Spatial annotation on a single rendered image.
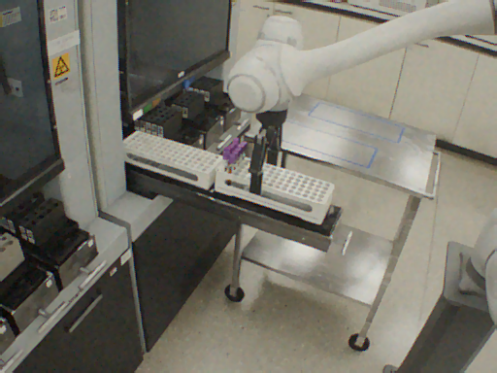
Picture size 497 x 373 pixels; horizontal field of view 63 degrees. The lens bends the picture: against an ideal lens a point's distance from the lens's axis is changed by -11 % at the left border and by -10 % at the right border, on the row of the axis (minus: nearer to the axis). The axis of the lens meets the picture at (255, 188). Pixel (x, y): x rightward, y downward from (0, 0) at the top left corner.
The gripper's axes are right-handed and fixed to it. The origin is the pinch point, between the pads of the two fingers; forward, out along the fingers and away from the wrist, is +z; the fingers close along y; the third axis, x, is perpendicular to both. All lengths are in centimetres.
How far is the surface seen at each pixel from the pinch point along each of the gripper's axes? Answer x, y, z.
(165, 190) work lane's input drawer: 25.7, -6.8, 9.9
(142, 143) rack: 38.1, 0.2, 1.9
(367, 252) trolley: -32, 55, 60
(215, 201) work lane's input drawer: 10.3, -6.8, 7.7
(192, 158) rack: 21.1, 0.1, 1.7
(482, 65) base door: -75, 229, 14
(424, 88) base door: -39, 229, 44
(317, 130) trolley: -3.1, 43.6, 5.7
